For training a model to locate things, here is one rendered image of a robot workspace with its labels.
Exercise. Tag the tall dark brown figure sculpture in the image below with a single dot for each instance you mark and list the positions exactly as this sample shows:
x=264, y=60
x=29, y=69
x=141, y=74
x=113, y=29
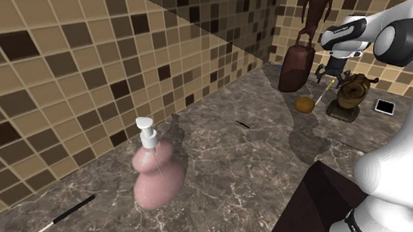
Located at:
x=295, y=69

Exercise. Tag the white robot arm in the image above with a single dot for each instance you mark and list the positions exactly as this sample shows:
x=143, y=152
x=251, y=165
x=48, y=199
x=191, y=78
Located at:
x=405, y=172

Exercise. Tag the small black pen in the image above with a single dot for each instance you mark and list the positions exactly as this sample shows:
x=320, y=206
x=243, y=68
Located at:
x=242, y=124

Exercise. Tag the dark robot stand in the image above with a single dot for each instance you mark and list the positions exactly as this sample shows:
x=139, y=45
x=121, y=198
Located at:
x=313, y=212

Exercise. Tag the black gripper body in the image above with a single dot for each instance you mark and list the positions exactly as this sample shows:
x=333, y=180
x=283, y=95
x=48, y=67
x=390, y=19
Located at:
x=335, y=63

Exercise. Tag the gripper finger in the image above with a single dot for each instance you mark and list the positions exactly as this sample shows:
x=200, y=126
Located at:
x=343, y=76
x=320, y=72

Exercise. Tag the long black white-tipped pen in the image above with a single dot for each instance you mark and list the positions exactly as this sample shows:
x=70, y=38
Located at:
x=69, y=212

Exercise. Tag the pink pump soap bottle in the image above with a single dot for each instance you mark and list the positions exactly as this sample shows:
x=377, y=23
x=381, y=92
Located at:
x=157, y=178

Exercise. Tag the round brown fruit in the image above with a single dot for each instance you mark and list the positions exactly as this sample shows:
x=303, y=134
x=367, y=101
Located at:
x=304, y=105

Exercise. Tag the white pencil with yellow tip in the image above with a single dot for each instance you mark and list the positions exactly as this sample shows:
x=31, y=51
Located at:
x=322, y=94

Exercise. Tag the brown round ornament on stand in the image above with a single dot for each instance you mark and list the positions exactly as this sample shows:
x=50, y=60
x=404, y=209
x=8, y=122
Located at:
x=351, y=93

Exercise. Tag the white phone with black screen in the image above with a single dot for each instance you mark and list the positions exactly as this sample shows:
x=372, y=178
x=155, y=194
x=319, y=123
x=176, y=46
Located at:
x=384, y=106

